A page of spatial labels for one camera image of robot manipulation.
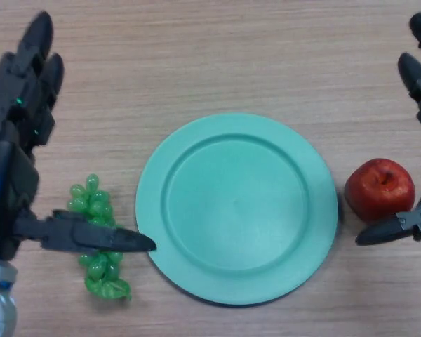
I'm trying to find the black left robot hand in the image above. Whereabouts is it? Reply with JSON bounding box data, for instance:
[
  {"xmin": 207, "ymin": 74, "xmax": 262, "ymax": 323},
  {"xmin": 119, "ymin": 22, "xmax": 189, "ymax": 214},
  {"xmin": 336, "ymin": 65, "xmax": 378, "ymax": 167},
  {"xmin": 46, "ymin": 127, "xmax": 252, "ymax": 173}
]
[{"xmin": 0, "ymin": 11, "xmax": 158, "ymax": 263}]

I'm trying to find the red apple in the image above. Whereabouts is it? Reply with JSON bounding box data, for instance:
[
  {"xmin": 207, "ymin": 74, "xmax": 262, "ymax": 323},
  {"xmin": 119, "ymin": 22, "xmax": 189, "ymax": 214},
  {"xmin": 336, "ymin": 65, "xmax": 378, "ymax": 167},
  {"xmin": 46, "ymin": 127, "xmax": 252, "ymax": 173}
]
[{"xmin": 344, "ymin": 158, "xmax": 416, "ymax": 224}]

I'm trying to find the green round plate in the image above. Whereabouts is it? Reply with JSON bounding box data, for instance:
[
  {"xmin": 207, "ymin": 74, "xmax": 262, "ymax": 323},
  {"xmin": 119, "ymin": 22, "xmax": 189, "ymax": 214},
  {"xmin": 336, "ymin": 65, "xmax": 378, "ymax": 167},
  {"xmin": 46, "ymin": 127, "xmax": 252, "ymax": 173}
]
[{"xmin": 135, "ymin": 112, "xmax": 339, "ymax": 309}]

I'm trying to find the green grape bunch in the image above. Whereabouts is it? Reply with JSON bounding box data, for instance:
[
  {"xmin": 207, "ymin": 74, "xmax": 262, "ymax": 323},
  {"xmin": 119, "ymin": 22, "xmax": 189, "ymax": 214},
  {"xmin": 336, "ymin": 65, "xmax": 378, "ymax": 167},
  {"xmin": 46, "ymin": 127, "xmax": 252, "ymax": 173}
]
[{"xmin": 67, "ymin": 173, "xmax": 133, "ymax": 302}]

